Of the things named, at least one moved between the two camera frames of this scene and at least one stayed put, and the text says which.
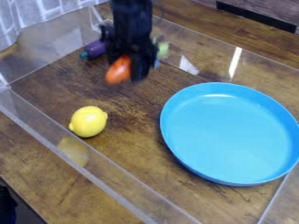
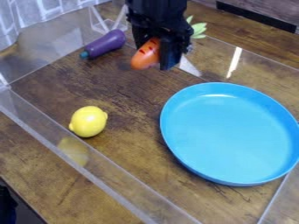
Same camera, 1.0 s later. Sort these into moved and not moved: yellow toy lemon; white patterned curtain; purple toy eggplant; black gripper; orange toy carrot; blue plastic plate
Moved: orange toy carrot; black gripper
Not moved: yellow toy lemon; white patterned curtain; purple toy eggplant; blue plastic plate
